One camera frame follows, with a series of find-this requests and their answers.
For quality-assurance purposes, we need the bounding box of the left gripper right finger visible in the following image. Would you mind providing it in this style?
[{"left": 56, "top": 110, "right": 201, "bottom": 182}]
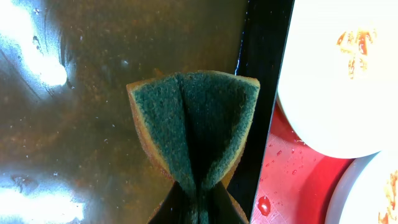
[{"left": 208, "top": 182, "right": 245, "bottom": 224}]

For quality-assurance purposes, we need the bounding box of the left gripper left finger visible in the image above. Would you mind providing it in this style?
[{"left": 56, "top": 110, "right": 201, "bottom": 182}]
[{"left": 148, "top": 182, "right": 195, "bottom": 224}]

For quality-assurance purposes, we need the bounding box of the green and yellow sponge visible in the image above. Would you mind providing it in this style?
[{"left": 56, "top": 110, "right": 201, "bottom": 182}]
[{"left": 126, "top": 70, "right": 261, "bottom": 223}]

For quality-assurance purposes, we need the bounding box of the white plate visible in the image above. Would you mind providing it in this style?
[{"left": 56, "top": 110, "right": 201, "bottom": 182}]
[
  {"left": 277, "top": 0, "right": 397, "bottom": 159},
  {"left": 325, "top": 151, "right": 397, "bottom": 224}
]

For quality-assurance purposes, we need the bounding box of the red plastic serving tray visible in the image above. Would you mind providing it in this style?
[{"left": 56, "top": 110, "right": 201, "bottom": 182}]
[{"left": 251, "top": 107, "right": 352, "bottom": 224}]

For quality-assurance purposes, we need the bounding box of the black water tray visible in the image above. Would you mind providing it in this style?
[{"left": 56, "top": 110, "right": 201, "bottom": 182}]
[{"left": 1, "top": 0, "right": 294, "bottom": 223}]

